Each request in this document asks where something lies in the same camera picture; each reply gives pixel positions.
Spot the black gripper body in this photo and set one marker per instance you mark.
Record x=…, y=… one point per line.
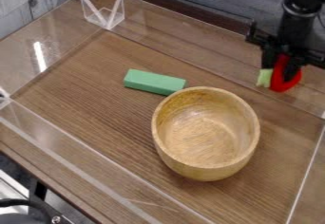
x=292, y=39

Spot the clear acrylic corner bracket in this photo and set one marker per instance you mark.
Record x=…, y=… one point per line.
x=106, y=18

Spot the black metal table frame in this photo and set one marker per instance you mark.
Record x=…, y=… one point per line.
x=51, y=203

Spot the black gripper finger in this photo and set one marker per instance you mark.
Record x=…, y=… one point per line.
x=269, y=56
x=292, y=71

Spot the red plush fruit green stem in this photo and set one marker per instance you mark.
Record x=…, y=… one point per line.
x=271, y=78

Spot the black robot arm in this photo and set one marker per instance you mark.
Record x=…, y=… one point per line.
x=299, y=5

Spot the clear acrylic enclosure wall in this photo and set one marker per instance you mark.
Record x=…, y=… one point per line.
x=77, y=128

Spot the wooden bowl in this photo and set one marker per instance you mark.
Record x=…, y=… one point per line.
x=206, y=132

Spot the green foam block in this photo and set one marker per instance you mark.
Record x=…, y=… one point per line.
x=153, y=82

